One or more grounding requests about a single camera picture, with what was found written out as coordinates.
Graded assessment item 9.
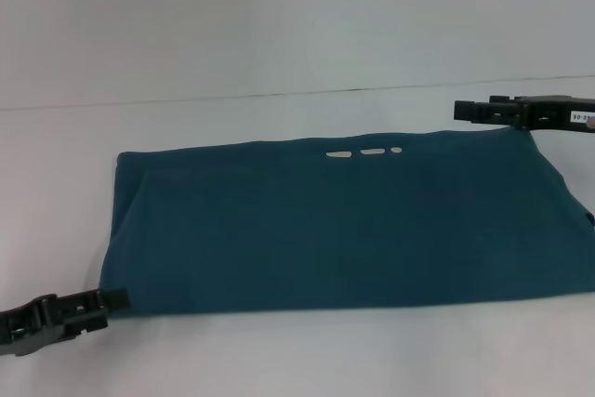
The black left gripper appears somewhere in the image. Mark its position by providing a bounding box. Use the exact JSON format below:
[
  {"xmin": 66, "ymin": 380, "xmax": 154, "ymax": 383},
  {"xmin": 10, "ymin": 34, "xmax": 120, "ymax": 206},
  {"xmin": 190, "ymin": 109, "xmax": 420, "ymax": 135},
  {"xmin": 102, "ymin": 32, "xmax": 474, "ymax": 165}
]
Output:
[{"xmin": 0, "ymin": 287, "xmax": 129, "ymax": 357}]

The teal blue shirt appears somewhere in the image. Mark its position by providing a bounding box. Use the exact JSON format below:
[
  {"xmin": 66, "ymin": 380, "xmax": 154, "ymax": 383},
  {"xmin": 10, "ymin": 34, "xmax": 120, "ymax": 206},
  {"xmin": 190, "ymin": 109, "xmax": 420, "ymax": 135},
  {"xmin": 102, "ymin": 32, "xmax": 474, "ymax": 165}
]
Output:
[{"xmin": 99, "ymin": 129, "xmax": 595, "ymax": 317}]

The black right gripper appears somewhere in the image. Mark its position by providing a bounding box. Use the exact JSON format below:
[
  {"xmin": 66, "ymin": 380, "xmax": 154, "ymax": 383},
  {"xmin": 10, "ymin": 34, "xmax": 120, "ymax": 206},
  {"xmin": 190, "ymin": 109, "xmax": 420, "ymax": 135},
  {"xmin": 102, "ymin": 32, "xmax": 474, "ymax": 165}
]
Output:
[{"xmin": 454, "ymin": 94, "xmax": 595, "ymax": 132}]

